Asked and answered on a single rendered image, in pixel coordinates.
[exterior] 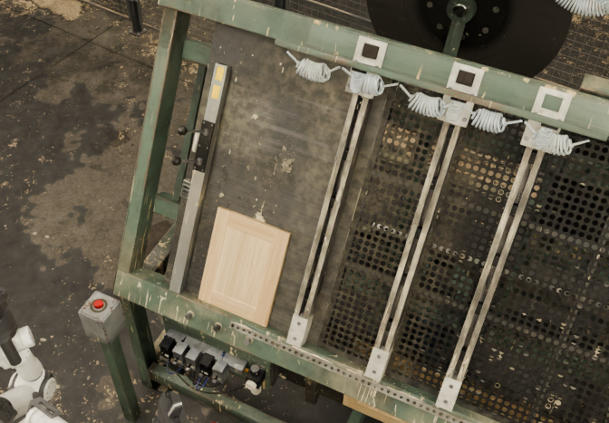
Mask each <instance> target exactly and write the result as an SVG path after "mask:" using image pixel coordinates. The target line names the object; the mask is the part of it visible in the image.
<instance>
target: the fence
mask: <svg viewBox="0 0 609 423"><path fill-rule="evenodd" d="M218 66H219V67H222V68H225V70H224V74H223V78H222V82H221V81H218V80H215V77H216V72H217V68H218ZM231 68H232V66H231V65H227V64H224V63H222V62H216V65H215V69H214V73H213V78H212V83H211V87H210V92H209V96H208V104H207V108H206V113H205V118H204V120H207V121H210V122H213V123H215V127H214V131H213V136H212V140H211V144H210V149H209V153H208V161H207V165H206V170H205V172H204V173H202V172H199V171H196V170H195V169H194V170H193V175H192V179H191V184H190V189H189V193H188V201H187V205H186V210H185V215H184V219H183V224H182V228H181V232H180V237H179V245H178V250H177V254H176V259H175V263H174V267H173V272H172V276H171V281H170V286H169V289H170V290H171V291H173V292H175V293H182V292H183V291H184V289H185V285H186V281H187V276H188V272H189V264H190V259H191V256H192V251H193V246H194V243H195V238H196V233H197V230H198V221H199V217H200V213H201V208H202V204H203V200H204V196H205V191H206V187H207V183H208V175H209V171H210V166H211V161H212V158H213V153H214V148H215V145H216V140H217V135H218V128H219V123H220V119H221V115H222V110H223V106H224V102H225V98H226V93H227V86H228V81H229V77H230V73H231ZM214 84H215V85H217V86H220V92H219V95H218V100H217V99H214V98H211V95H212V91H213V86H214Z"/></svg>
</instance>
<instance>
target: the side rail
mask: <svg viewBox="0 0 609 423"><path fill-rule="evenodd" d="M190 17H191V14H187V13H184V12H180V11H178V10H174V9H170V8H167V7H165V6H164V10H163V16H162V21H161V26H160V31H159V40H158V45H157V51H156V56H155V61H154V66H153V71H152V76H151V81H150V91H149V96H148V101H147V106H146V111H145V116H144V121H143V127H142V132H141V137H140V146H139V152H138V157H137V162H136V167H135V172H134V177H133V182H132V188H131V193H130V202H129V207H128V212H127V217H126V223H125V227H124V233H123V238H122V243H121V252H120V258H119V262H118V269H119V270H122V271H123V272H125V273H128V274H129V273H130V272H132V271H134V270H136V269H138V268H140V267H142V266H143V263H144V258H145V254H146V249H147V243H148V239H149V234H150V225H151V220H152V216H153V212H152V210H151V209H152V205H153V200H154V196H155V195H156V194H157V192H158V187H159V182H160V173H161V169H162V163H163V159H164V154H165V149H166V144H167V139H168V135H169V126H170V121H171V116H172V112H173V107H174V101H175V97H176V92H177V88H178V82H179V74H180V69H181V64H182V59H181V53H182V48H183V43H184V40H185V39H187V35H188V30H189V21H190Z"/></svg>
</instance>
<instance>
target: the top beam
mask: <svg viewBox="0 0 609 423"><path fill-rule="evenodd" d="M158 5H162V6H165V7H167V8H171V9H174V10H178V11H180V12H184V13H187V14H193V15H195V16H199V17H202V18H206V19H208V20H211V21H215V22H218V23H222V24H227V25H230V26H233V27H236V28H239V29H243V30H246V31H249V32H252V33H255V34H261V35H264V36H267V37H271V38H274V39H276V38H278V39H281V40H285V41H288V42H291V43H296V44H300V45H302V46H306V47H309V48H313V49H315V50H318V51H322V52H325V53H330V54H334V55H337V56H341V57H343V58H346V59H350V60H353V57H354V53H355V50H356V46H357V43H358V40H359V36H360V35H361V36H364V37H368V38H371V39H374V40H378V41H381V42H385V43H387V44H388V45H387V49H386V53H385V56H384V59H383V63H382V69H384V70H387V71H391V72H396V73H399V74H402V75H406V76H409V77H412V78H415V79H418V80H422V81H425V82H430V83H434V84H437V85H439V86H443V87H447V84H448V81H449V77H450V73H451V70H452V67H453V63H454V62H458V63H462V64H465V65H468V66H471V67H475V68H478V69H481V70H484V71H485V72H484V75H483V78H482V81H481V84H480V86H479V89H478V94H477V96H478V97H480V98H484V99H487V100H490V101H495V102H499V103H502V104H506V105H508V106H511V107H515V108H518V109H521V110H524V111H530V112H531V111H532V109H533V106H534V103H535V100H536V97H537V93H538V91H539V88H540V86H543V87H546V88H549V89H553V90H556V91H561V92H565V93H568V94H572V95H573V97H572V100H571V102H570V105H569V107H568V110H567V113H566V116H565V119H564V122H567V123H571V124H574V125H577V126H580V127H584V128H587V129H590V130H595V131H599V132H602V133H605V134H608V136H609V100H608V99H605V98H601V97H598V96H594V95H592V94H588V93H584V92H581V91H576V90H572V89H568V88H566V87H562V86H559V85H555V84H552V83H549V82H543V81H540V80H536V79H533V78H529V77H526V76H523V75H519V74H516V73H513V72H507V71H503V70H500V69H497V68H494V67H490V66H487V65H484V64H480V63H477V62H471V61H468V60H464V59H461V58H458V57H454V56H451V55H447V54H445V53H438V52H435V51H432V50H429V49H425V48H421V47H419V46H415V45H412V44H408V43H403V42H399V41H396V40H392V39H389V38H386V37H382V36H379V35H376V34H370V33H366V32H364V31H360V30H356V29H353V28H350V27H347V26H343V25H339V24H334V23H331V22H327V21H324V20H321V19H317V18H314V17H311V16H307V15H304V14H299V13H295V12H291V11H288V10H285V9H282V8H278V7H274V6H271V5H266V4H262V3H258V2H256V1H252V0H158ZM562 101H563V99H562V98H559V97H556V96H553V95H549V94H546V95H545V98H544V100H543V103H542V106H541V108H545V109H548V110H551V111H556V112H559V110H560V107H561V104H562Z"/></svg>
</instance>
